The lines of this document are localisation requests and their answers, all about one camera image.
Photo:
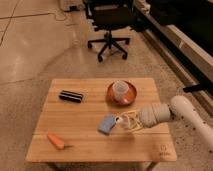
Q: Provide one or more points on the long dark workbench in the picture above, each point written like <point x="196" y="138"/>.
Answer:
<point x="188" y="27"/>

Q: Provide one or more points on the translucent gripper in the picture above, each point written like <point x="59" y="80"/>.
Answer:
<point x="134" y="114"/>

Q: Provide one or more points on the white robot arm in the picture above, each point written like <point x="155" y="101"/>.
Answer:
<point x="178" y="107"/>

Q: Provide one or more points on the orange plate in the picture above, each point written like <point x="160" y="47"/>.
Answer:
<point x="128" y="99"/>

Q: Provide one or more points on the black striped eraser block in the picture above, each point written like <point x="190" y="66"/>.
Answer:
<point x="71" y="96"/>

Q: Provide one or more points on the wooden table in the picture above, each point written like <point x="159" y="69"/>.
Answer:
<point x="77" y="123"/>

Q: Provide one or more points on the clear plastic cup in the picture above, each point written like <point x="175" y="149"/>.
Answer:
<point x="120" y="88"/>

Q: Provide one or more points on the clear plastic bottle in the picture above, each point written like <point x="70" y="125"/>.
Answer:
<point x="126" y="122"/>

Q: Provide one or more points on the blue sponge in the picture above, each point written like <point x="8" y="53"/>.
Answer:
<point x="107" y="124"/>

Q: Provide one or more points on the orange toy carrot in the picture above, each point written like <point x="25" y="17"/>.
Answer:
<point x="59" y="143"/>

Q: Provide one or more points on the black office chair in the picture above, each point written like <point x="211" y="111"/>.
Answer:
<point x="109" y="15"/>

